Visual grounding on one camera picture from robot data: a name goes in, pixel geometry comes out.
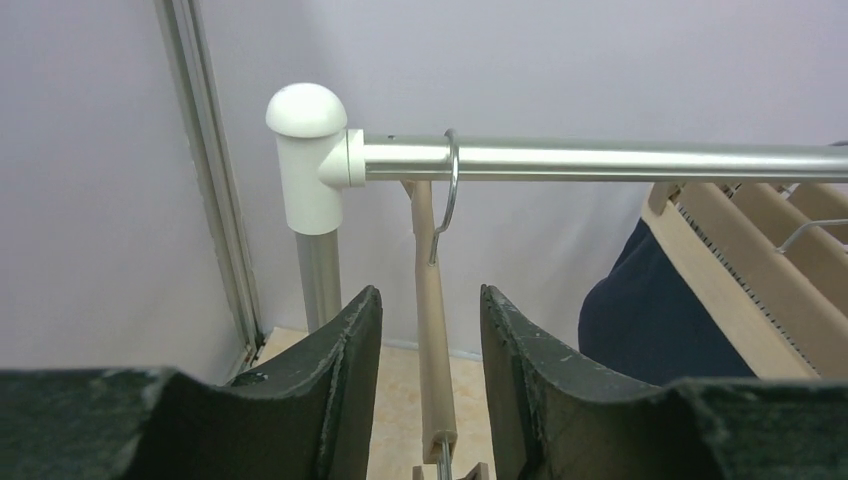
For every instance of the beige hanger holding navy underwear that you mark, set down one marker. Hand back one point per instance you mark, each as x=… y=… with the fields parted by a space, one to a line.
x=660 y=194

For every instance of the beige clip hanger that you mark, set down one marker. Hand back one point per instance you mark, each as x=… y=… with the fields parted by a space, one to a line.
x=438 y=417

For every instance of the navy underwear cream waistband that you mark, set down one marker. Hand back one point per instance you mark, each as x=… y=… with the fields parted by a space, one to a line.
x=643 y=321

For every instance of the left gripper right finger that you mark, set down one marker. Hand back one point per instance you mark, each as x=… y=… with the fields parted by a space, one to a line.
x=556 y=414

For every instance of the grey striped underwear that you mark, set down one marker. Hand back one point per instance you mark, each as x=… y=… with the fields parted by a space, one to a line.
x=732 y=304

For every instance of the metal clothes rack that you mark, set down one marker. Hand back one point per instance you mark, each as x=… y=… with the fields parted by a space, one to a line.
x=319 y=157

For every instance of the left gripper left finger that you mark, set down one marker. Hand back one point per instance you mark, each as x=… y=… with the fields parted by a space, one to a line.
x=306 y=413

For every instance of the beige hanger holding pinstriped underwear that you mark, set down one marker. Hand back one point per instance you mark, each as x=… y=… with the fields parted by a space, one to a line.
x=811 y=220

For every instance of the beige hanger holding grey underwear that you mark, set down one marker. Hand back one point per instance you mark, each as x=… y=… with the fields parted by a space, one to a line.
x=807 y=295

